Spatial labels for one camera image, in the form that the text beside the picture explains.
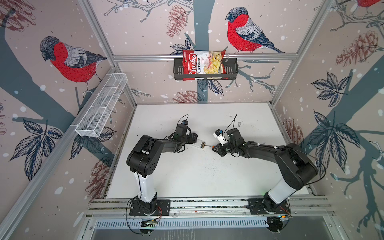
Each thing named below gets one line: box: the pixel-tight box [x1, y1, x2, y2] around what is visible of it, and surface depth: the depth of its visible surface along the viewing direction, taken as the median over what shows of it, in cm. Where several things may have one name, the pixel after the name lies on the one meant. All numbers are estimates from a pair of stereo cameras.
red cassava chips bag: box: [182, 50, 228, 81], surface depth 89 cm
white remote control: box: [195, 139, 204, 148], surface depth 99 cm
